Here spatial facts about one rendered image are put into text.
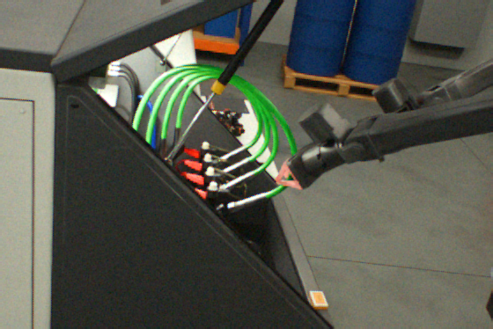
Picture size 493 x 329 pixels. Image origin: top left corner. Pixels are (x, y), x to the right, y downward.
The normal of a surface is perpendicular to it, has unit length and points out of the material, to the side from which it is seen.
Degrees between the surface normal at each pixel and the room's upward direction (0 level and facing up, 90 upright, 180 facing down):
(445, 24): 90
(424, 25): 90
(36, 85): 90
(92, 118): 90
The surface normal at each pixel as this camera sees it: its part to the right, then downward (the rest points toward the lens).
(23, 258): 0.14, 0.44
